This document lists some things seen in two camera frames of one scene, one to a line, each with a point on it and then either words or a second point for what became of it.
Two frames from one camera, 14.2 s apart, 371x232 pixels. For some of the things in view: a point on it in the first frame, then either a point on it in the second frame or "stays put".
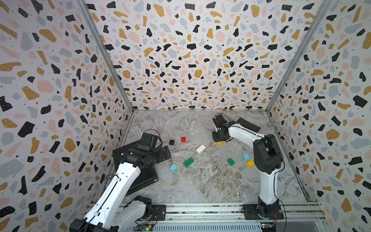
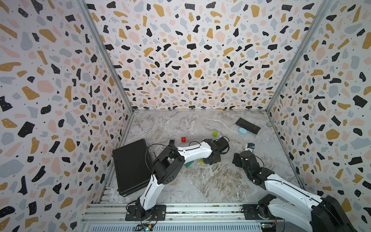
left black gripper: [163, 156] → [218, 161]
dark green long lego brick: [189, 162] stays put
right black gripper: [215, 139] → [237, 158]
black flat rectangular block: [249, 125] stays put
